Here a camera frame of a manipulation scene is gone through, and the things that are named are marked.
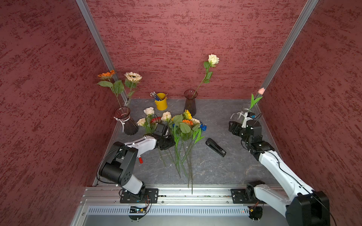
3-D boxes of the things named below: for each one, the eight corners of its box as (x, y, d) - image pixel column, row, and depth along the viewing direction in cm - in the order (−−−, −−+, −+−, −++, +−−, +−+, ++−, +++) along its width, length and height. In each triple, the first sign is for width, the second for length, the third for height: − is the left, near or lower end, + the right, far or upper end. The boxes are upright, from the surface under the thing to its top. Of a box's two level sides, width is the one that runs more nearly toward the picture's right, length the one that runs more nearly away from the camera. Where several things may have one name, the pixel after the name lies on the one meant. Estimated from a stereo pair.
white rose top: (148, 117, 110) (147, 113, 107) (144, 113, 113) (143, 109, 109) (156, 112, 113) (155, 109, 110) (152, 108, 116) (151, 105, 112)
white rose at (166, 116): (162, 122, 107) (161, 118, 103) (163, 115, 112) (162, 110, 108) (171, 122, 107) (170, 118, 103) (171, 115, 112) (171, 110, 108)
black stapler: (205, 143, 97) (206, 140, 93) (208, 140, 98) (209, 137, 95) (223, 158, 90) (224, 155, 87) (226, 154, 92) (227, 151, 88)
